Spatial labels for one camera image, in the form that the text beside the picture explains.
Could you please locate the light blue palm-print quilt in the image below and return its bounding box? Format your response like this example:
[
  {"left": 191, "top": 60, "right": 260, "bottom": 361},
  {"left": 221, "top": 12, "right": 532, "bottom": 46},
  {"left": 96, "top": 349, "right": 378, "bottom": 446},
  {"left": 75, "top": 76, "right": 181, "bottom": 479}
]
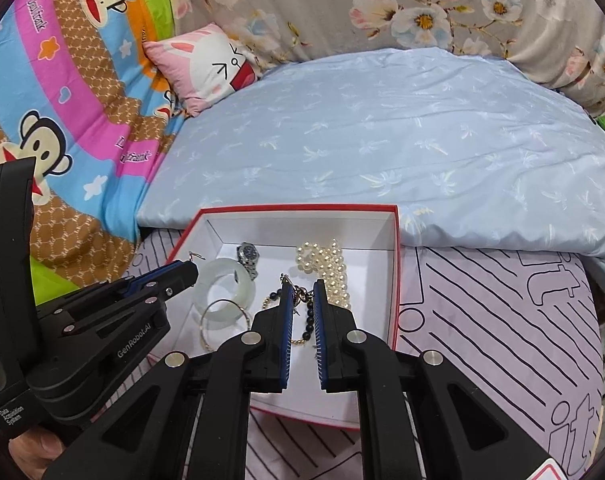
[{"left": 136, "top": 47, "right": 605, "bottom": 307}]

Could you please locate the pale green jade bangle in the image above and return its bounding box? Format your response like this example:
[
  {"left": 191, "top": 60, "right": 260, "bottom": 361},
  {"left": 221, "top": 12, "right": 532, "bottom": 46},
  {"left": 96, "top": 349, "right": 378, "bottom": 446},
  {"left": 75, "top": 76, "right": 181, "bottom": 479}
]
[{"left": 196, "top": 258, "right": 259, "bottom": 345}]

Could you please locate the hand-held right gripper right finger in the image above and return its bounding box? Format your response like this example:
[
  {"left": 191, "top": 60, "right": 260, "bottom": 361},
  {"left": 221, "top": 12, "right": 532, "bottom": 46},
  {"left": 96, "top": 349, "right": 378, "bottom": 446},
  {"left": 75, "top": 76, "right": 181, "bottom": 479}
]
[{"left": 313, "top": 279, "right": 556, "bottom": 480}]

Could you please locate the thin gold hoop bangle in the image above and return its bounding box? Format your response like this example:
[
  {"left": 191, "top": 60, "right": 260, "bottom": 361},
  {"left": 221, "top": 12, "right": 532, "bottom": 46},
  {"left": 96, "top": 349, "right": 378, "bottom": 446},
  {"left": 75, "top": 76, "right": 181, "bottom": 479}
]
[{"left": 199, "top": 299, "right": 249, "bottom": 354}]

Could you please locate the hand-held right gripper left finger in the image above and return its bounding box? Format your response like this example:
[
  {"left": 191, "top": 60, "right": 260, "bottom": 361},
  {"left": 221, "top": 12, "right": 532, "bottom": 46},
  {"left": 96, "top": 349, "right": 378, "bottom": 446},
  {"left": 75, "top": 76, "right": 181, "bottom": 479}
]
[{"left": 45, "top": 280, "right": 296, "bottom": 480}]

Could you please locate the lilac black-lined bed sheet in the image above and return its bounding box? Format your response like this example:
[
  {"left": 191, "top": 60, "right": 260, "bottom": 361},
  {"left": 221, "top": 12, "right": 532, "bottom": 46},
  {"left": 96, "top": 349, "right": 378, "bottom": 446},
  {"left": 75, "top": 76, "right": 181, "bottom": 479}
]
[{"left": 125, "top": 230, "right": 604, "bottom": 480}]

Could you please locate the person's left hand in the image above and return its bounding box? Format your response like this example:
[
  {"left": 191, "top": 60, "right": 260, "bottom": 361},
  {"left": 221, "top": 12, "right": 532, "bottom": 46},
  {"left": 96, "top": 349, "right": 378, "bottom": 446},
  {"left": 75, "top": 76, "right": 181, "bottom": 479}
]
[{"left": 25, "top": 427, "right": 80, "bottom": 480}]

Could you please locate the pink bunny pillow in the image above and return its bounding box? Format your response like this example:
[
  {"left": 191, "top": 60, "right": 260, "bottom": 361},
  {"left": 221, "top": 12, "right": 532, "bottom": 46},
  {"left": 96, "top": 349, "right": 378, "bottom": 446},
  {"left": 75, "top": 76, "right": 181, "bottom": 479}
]
[{"left": 142, "top": 23, "right": 261, "bottom": 117}]

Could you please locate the colourful monkey cartoon blanket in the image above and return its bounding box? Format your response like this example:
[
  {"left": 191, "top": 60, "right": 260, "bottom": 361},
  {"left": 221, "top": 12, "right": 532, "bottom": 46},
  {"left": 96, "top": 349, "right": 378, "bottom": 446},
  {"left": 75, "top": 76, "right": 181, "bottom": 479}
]
[{"left": 0, "top": 0, "right": 184, "bottom": 303}]

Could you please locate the white pearl necklace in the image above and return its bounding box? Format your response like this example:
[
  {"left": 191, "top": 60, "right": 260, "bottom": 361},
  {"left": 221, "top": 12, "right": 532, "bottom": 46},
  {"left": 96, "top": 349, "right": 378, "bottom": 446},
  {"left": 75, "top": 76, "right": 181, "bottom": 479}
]
[{"left": 296, "top": 238, "right": 354, "bottom": 312}]

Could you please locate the silver metal wristwatch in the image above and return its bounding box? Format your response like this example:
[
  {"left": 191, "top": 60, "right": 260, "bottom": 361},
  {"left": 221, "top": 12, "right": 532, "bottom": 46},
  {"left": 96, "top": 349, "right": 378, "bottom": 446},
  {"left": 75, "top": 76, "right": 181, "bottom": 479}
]
[{"left": 236, "top": 241, "right": 261, "bottom": 282}]

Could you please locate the red and white cardboard box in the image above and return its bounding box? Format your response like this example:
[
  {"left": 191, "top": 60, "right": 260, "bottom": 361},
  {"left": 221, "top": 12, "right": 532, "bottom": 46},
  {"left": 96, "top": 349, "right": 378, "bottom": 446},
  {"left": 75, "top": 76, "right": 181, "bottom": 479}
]
[{"left": 147, "top": 203, "right": 401, "bottom": 432}]

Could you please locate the grey floral blanket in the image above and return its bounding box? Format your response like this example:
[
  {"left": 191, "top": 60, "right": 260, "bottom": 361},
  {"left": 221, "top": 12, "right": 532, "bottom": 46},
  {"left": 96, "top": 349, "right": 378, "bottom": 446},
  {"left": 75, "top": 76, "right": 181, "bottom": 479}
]
[{"left": 165, "top": 0, "right": 605, "bottom": 117}]

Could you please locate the black bead bracelet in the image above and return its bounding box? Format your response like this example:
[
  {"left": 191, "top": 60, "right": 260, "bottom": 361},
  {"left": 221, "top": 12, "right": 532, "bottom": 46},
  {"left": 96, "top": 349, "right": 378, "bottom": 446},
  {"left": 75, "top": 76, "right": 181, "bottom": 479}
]
[{"left": 260, "top": 274, "right": 319, "bottom": 347}]

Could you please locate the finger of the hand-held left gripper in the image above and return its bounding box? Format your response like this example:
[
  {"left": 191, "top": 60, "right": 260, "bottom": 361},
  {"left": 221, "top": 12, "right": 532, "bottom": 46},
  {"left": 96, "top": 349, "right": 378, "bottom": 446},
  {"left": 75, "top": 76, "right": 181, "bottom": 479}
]
[
  {"left": 57, "top": 262, "right": 200, "bottom": 334},
  {"left": 36, "top": 261, "right": 191, "bottom": 314}
]

